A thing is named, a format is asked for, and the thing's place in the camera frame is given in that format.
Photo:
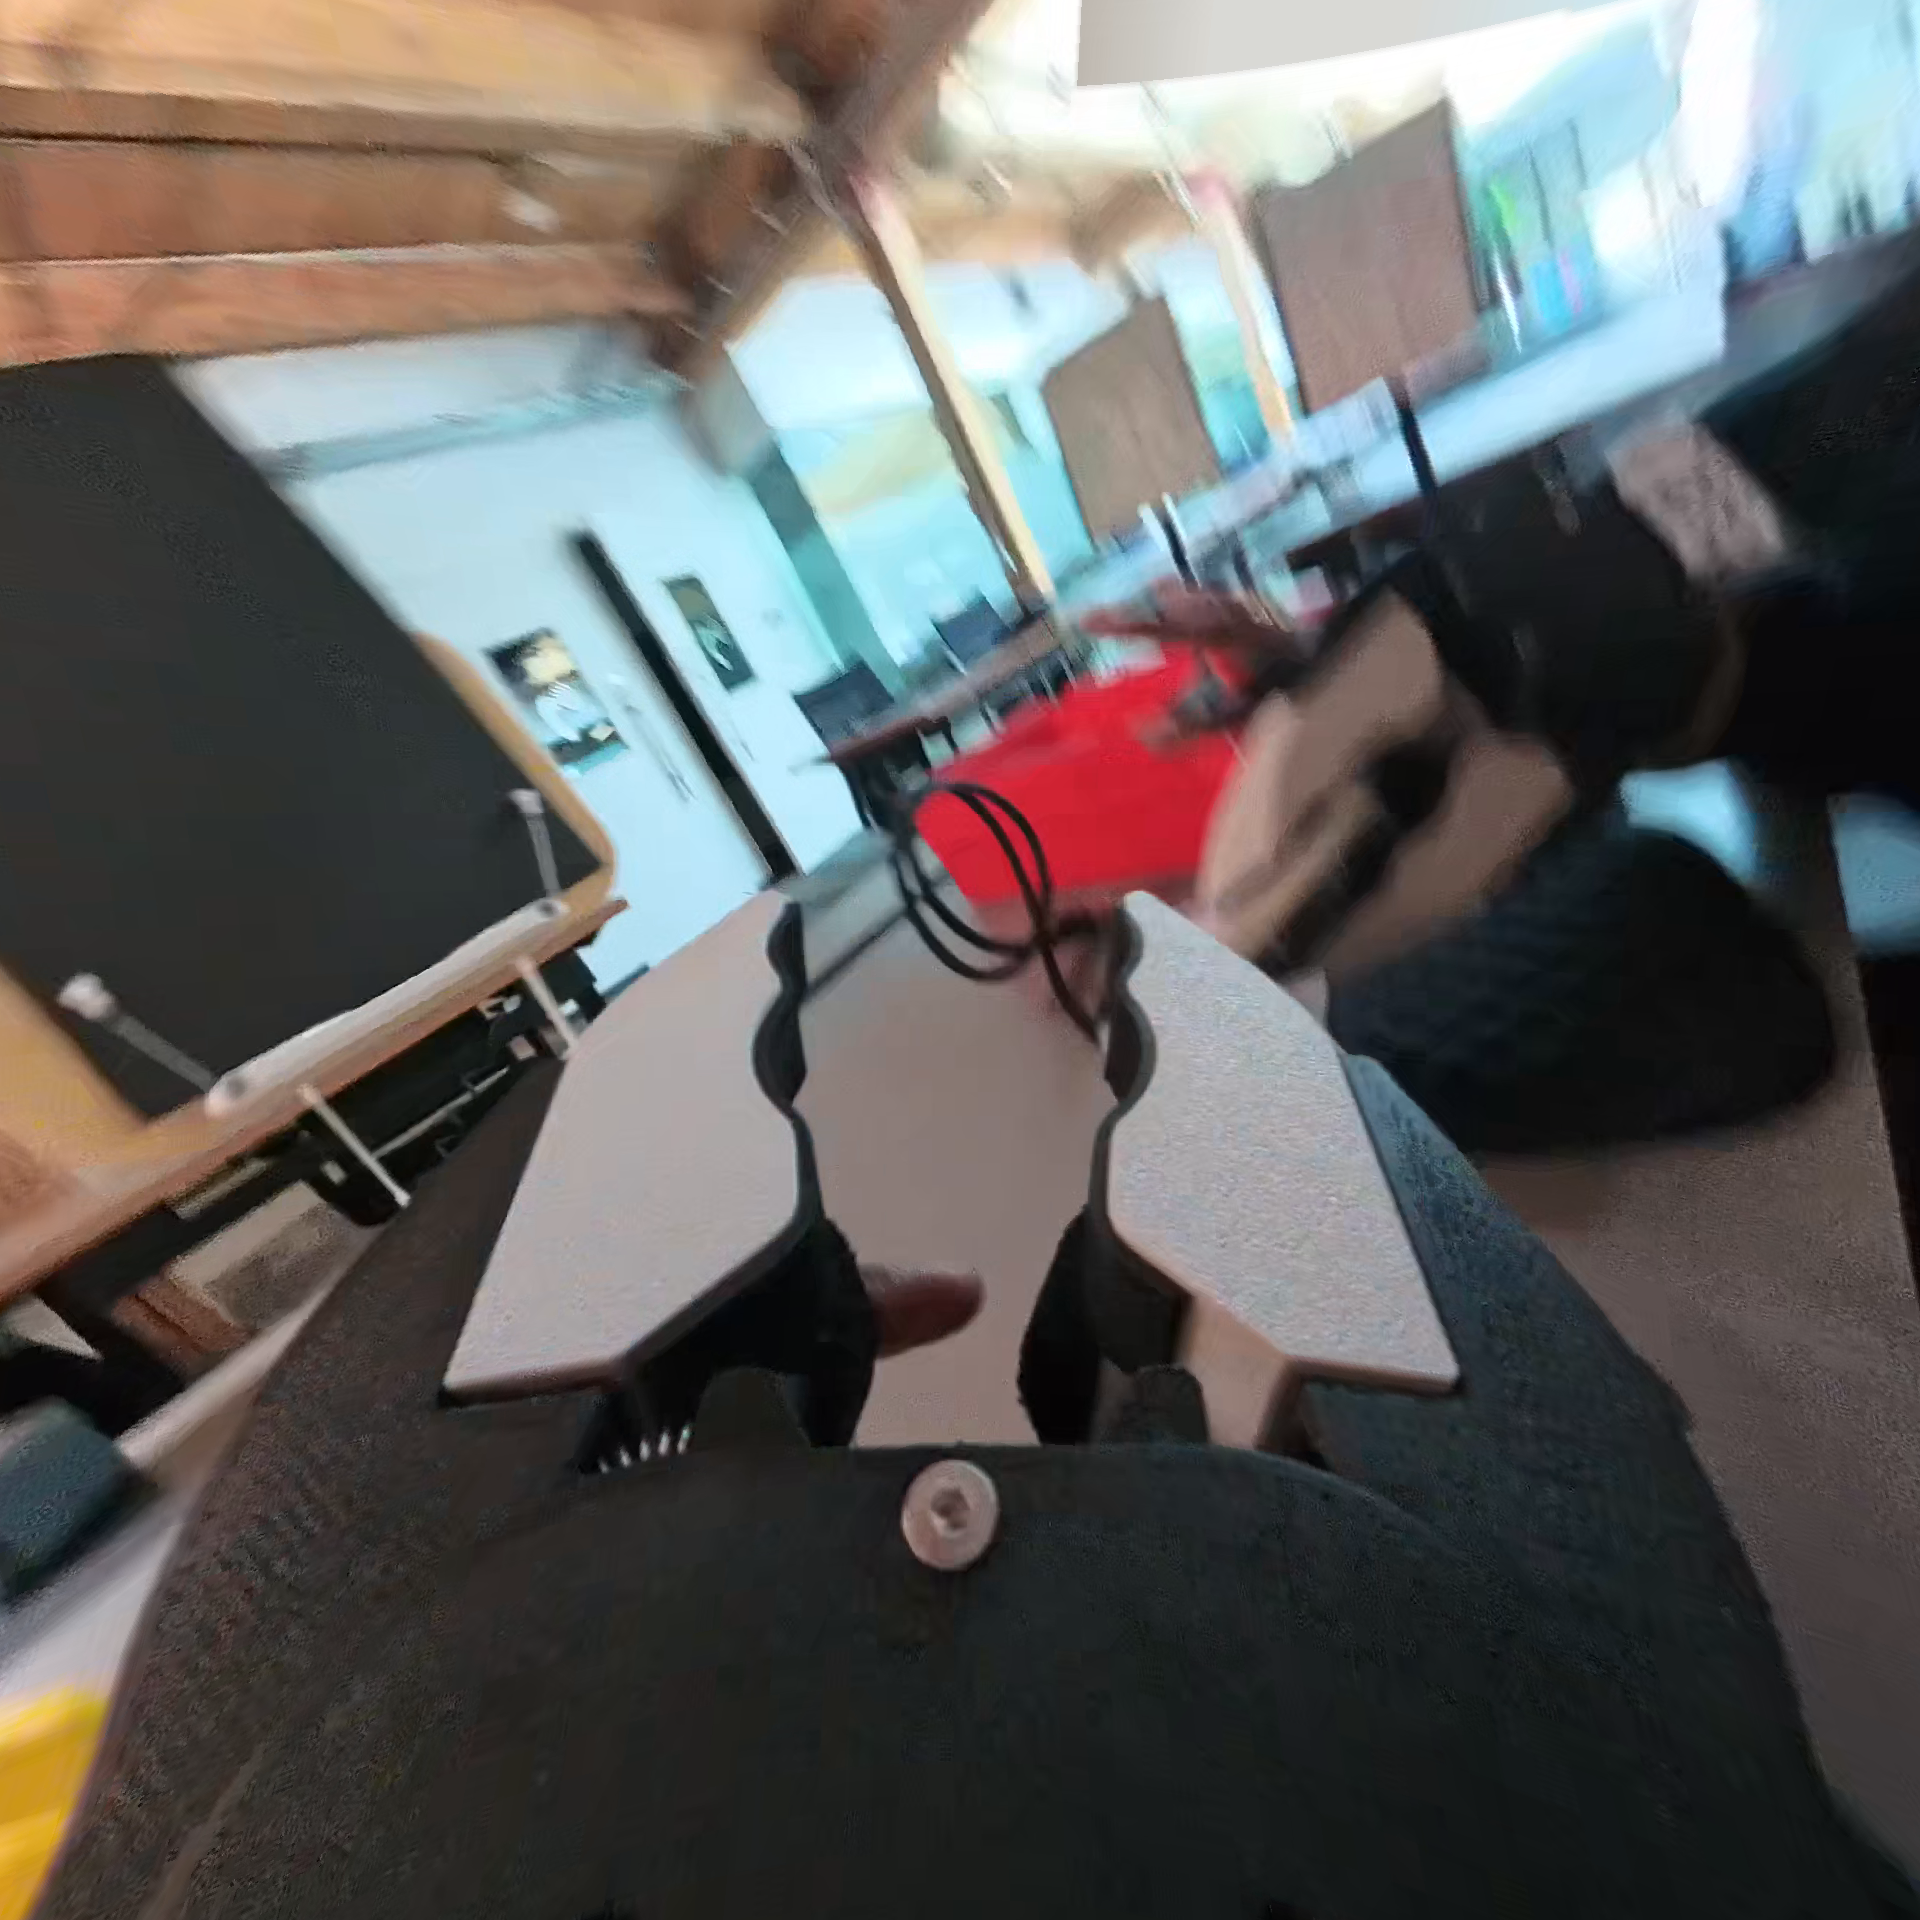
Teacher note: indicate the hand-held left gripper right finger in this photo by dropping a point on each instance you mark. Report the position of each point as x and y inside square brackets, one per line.
[1275, 1184]

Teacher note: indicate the wooden desk black legs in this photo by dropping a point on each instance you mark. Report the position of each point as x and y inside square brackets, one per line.
[135, 1172]

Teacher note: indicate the wooden column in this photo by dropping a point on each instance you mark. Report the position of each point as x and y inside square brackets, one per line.
[954, 390]

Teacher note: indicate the black door post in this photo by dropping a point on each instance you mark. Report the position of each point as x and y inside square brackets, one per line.
[690, 705]

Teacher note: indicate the black office chair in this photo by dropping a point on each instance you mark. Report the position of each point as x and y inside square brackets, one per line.
[849, 713]
[973, 630]

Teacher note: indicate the door window with phone sign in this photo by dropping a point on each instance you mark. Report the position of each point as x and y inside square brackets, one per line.
[555, 702]

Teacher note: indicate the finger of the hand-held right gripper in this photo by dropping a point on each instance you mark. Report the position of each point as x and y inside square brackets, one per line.
[1425, 855]
[1320, 721]

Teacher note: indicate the brown wooden panel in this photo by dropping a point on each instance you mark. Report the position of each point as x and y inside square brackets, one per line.
[1131, 421]
[1365, 254]

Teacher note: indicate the dark phone sign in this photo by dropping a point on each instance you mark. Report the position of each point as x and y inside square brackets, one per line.
[708, 633]

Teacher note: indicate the yellow plastic bin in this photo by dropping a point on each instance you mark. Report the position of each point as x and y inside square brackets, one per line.
[43, 1800]

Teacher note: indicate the black round cushion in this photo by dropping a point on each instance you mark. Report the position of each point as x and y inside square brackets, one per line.
[1576, 1004]

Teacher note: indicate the long wooden table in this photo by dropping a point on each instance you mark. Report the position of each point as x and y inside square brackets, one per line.
[960, 705]

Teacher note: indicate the wood-framed black board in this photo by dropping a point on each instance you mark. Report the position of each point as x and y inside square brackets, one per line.
[225, 676]

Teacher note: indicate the person's left hand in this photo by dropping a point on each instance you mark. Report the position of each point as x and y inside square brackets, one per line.
[921, 1308]

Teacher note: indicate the person's right forearm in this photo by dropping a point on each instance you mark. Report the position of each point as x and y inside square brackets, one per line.
[1828, 600]

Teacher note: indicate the red plastic bin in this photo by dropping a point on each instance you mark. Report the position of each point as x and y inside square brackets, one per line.
[1095, 780]

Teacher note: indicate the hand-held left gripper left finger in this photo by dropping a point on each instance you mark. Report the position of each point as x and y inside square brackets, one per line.
[660, 1172]

